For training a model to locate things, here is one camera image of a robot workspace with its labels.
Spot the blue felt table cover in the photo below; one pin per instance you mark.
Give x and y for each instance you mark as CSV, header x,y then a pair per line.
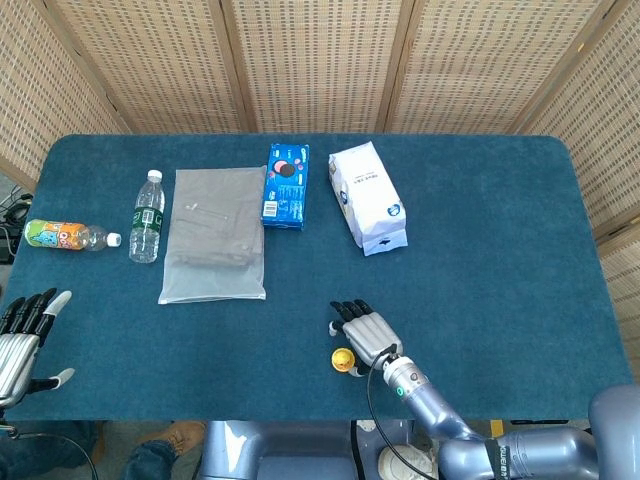
x,y
300,280

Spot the white sneaker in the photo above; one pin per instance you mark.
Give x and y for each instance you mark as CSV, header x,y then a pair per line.
x,y
400,460

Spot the blue jeans leg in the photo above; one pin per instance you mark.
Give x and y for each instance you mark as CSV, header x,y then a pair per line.
x,y
45,450
145,462

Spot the brown suede shoe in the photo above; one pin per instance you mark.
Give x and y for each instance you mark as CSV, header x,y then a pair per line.
x,y
175,437

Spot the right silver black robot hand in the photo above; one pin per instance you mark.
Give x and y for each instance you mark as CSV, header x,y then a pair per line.
x,y
367,335

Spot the yellow floor tape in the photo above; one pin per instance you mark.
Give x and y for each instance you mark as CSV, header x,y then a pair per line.
x,y
497,429

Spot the clear water bottle green label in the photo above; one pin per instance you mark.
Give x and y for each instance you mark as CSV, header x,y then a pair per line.
x,y
146,220

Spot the clear bottle orange cartoon label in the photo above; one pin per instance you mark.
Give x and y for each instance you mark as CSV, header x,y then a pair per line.
x,y
60,235

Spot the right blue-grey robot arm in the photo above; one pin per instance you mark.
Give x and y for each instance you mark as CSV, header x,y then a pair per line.
x,y
500,445

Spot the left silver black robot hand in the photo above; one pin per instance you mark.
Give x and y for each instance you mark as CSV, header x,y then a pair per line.
x,y
15,360

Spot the woven rattan screen panel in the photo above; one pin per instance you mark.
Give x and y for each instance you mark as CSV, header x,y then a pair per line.
x,y
320,60
490,60
600,125
40,85
150,60
625,300

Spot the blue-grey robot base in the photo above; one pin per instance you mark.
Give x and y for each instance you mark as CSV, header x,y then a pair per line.
x,y
300,450

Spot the frosted zip bag grey clothes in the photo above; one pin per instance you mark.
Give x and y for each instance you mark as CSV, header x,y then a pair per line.
x,y
215,235

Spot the white paper package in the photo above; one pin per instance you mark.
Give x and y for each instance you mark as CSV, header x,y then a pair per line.
x,y
370,200

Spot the blue cookie box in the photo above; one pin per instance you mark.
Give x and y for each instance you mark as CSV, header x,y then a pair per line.
x,y
285,187

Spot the small yellow duck toy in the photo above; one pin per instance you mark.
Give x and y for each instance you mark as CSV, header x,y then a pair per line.
x,y
342,358

